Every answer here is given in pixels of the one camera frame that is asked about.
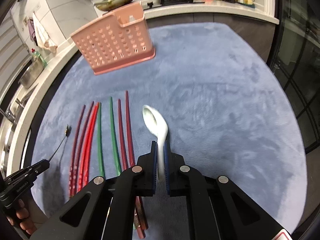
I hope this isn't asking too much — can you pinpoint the green chopstick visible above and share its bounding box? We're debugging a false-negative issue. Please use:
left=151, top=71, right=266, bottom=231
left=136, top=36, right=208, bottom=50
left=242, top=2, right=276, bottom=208
left=109, top=97, right=121, bottom=176
left=97, top=102, right=105, bottom=177

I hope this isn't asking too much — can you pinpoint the brown red chopstick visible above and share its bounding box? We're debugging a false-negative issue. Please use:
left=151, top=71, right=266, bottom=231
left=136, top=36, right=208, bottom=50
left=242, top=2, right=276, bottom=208
left=125, top=90, right=148, bottom=231
left=118, top=99, right=146, bottom=239

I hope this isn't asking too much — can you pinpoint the white ceramic spoon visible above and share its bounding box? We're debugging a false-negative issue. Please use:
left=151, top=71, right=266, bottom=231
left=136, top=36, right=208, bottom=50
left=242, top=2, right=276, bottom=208
left=142, top=105, right=168, bottom=181

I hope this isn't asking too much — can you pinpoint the bright red chopstick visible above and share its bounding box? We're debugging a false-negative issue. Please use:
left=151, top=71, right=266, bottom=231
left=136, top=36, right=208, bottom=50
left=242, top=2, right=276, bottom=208
left=77, top=102, right=99, bottom=192

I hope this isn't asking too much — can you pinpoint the dark red chopstick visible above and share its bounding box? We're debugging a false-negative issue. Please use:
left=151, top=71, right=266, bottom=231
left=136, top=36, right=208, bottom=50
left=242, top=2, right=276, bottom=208
left=70, top=101, right=94, bottom=197

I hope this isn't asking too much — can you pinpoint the dark maroon chopstick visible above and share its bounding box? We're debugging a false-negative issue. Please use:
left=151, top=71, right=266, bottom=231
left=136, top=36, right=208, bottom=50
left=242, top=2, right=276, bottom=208
left=68, top=105, right=86, bottom=198

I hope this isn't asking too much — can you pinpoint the person's left hand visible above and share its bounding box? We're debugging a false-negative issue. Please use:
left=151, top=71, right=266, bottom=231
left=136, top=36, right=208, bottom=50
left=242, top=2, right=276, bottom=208
left=7, top=199, right=37, bottom=235

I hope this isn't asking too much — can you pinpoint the steel sink faucet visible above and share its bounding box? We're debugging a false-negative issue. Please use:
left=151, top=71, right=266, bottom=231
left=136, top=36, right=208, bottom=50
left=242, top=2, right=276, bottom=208
left=1, top=99, right=26, bottom=124

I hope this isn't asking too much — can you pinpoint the steel pot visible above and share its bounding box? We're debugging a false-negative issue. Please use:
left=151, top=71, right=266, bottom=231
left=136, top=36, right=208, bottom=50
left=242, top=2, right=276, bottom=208
left=19, top=60, right=44, bottom=88

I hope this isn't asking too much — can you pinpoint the green dish soap bottle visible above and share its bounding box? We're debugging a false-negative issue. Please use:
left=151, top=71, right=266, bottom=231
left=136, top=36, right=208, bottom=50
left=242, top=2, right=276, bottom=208
left=31, top=48, right=47, bottom=68

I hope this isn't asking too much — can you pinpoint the pink perforated utensil basket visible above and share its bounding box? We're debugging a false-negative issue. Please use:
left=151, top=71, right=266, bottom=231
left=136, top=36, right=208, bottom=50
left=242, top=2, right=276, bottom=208
left=71, top=2, right=156, bottom=75

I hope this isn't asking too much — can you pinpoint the white hanging towel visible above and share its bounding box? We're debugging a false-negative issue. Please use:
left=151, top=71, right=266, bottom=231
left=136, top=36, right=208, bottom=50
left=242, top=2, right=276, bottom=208
left=33, top=12, right=57, bottom=53

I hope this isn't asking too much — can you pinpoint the purple hanging cloth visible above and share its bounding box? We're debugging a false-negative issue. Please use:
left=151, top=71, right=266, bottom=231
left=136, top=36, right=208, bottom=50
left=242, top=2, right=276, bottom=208
left=27, top=18, right=37, bottom=45

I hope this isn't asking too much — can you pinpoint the black gas stove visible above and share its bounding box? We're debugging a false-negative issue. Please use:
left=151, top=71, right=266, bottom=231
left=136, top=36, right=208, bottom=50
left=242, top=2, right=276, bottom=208
left=145, top=0, right=205, bottom=9

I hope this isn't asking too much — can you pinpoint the wok with glass lid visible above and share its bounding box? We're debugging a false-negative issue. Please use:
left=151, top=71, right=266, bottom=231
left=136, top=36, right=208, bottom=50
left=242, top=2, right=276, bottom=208
left=93, top=0, right=133, bottom=11

